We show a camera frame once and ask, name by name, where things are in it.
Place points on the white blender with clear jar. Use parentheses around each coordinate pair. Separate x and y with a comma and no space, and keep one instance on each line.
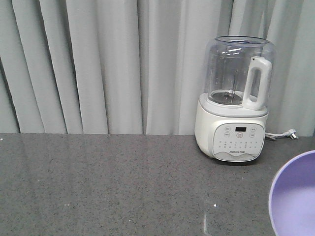
(232,110)

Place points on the grey pleated curtain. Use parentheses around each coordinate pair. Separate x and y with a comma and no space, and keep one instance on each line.
(136,66)

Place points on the purple plastic bowl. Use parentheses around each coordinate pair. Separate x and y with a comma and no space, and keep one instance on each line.
(292,197)

